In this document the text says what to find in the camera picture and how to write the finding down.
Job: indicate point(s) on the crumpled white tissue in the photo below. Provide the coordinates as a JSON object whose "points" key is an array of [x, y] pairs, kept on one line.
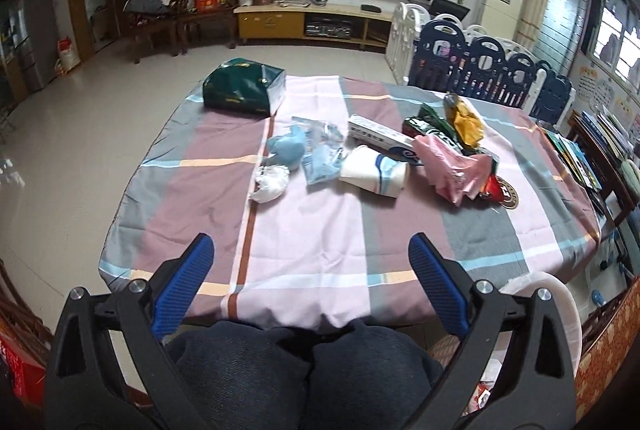
{"points": [[270, 182]]}

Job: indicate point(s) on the dark wooden side table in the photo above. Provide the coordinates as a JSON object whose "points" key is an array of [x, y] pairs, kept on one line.
{"points": [[607, 180]]}

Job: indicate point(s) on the window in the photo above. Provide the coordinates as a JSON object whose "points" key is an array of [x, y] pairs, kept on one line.
{"points": [[617, 40]]}

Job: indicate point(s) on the white blue medicine box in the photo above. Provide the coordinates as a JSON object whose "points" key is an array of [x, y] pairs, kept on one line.
{"points": [[375, 133]]}

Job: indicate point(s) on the clear plastic bag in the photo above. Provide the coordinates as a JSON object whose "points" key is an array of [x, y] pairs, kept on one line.
{"points": [[320, 160]]}

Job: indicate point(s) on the dark clothes pile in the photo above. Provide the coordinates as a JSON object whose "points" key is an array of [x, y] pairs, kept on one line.
{"points": [[145, 3]]}

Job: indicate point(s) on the navy white playpen fence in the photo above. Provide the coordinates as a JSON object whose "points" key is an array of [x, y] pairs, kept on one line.
{"points": [[485, 60]]}

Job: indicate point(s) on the person's left leg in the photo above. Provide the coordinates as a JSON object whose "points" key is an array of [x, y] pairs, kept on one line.
{"points": [[240, 380]]}

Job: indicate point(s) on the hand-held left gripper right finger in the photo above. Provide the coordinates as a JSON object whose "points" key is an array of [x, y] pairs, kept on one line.
{"points": [[440, 290]]}

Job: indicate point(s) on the green snack packet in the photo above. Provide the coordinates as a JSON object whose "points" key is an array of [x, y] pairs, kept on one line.
{"points": [[430, 123]]}

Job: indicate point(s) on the white red sack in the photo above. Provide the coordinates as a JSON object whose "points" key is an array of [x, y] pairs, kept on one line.
{"points": [[67, 55]]}

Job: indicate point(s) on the blue knotted cloth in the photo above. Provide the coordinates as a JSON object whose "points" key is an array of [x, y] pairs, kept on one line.
{"points": [[287, 148]]}

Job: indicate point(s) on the person's leg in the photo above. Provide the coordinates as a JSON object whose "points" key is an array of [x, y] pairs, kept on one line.
{"points": [[240, 380], [370, 380]]}

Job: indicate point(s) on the black stereo unit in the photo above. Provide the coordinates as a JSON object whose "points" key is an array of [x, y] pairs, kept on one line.
{"points": [[327, 30]]}

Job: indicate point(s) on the pink plastic bag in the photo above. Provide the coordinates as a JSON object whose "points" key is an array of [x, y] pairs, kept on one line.
{"points": [[450, 170]]}

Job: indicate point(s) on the striped plaid tablecloth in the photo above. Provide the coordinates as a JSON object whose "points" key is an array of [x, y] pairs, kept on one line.
{"points": [[310, 235]]}

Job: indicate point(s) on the white red-printed plastic bag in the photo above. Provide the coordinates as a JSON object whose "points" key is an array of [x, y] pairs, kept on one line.
{"points": [[492, 367]]}

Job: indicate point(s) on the dark green tissue box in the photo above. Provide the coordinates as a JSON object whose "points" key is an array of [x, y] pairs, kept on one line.
{"points": [[240, 85]]}

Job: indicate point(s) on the small black set-top box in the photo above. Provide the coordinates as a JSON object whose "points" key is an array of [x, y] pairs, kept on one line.
{"points": [[370, 8]]}

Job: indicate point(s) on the small blue floor toy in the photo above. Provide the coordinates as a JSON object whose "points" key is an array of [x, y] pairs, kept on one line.
{"points": [[597, 296]]}

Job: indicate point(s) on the black laptop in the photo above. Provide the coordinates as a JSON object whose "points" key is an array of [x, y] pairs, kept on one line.
{"points": [[450, 8]]}

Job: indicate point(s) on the white plastic waste bin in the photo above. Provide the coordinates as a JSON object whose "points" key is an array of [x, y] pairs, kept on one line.
{"points": [[545, 290]]}

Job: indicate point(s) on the children's wall chart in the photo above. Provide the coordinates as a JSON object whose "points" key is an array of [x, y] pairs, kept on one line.
{"points": [[605, 90]]}

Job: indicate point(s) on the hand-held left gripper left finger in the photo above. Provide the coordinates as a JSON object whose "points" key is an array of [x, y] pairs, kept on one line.
{"points": [[187, 275]]}

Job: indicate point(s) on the yellow snack packet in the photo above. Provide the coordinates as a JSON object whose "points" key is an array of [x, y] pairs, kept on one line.
{"points": [[467, 123]]}

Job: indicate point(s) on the pile of books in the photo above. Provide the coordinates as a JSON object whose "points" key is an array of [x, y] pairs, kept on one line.
{"points": [[585, 145]]}

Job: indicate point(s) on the yellow wooden television cabinet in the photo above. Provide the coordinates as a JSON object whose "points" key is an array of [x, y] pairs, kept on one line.
{"points": [[270, 23]]}

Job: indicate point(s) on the person's right leg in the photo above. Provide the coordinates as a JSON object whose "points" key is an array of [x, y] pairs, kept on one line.
{"points": [[370, 380]]}

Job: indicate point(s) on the red gold patterned cloth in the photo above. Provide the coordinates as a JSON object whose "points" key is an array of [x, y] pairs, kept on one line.
{"points": [[610, 350]]}

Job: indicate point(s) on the grey refrigerator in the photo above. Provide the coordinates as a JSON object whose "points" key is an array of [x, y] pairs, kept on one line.
{"points": [[30, 40]]}

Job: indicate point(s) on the red snack packet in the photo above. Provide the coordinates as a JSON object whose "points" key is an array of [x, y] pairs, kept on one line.
{"points": [[492, 186]]}

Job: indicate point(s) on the red cardboard box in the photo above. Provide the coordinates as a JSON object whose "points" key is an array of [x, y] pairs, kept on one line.
{"points": [[20, 370]]}

